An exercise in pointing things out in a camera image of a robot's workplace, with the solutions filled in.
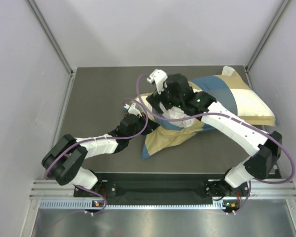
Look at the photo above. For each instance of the checkered blue beige white pillowcase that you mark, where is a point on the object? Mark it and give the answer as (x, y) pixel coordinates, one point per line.
(231, 91)

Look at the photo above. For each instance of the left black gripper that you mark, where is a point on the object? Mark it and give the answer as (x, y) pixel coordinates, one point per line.
(151, 126)

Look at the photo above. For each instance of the aluminium frame post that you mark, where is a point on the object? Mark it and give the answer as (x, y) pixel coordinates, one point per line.
(48, 33)
(284, 4)

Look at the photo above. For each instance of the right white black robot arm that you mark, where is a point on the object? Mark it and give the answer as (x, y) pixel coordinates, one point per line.
(261, 147)

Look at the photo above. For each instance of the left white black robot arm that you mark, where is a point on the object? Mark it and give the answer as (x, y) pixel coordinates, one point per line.
(63, 162)

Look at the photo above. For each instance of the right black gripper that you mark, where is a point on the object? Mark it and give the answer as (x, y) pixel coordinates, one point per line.
(154, 99)

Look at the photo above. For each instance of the white pillow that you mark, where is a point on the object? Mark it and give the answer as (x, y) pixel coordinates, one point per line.
(174, 114)

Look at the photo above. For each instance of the left aluminium frame post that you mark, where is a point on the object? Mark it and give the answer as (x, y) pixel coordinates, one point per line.
(48, 33)

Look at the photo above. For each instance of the grey slotted cable duct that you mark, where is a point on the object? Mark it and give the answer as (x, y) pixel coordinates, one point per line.
(91, 204)

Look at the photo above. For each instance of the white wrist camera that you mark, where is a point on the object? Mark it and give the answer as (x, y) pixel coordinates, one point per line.
(158, 78)
(134, 109)

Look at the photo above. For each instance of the right aluminium frame post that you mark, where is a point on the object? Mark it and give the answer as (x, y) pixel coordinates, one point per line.
(284, 4)

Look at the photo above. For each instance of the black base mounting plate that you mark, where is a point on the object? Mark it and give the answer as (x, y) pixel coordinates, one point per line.
(203, 185)

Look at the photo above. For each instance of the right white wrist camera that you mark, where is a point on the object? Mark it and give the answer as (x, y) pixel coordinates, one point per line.
(158, 78)

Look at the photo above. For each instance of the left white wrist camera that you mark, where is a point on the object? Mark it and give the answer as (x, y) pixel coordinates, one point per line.
(134, 109)

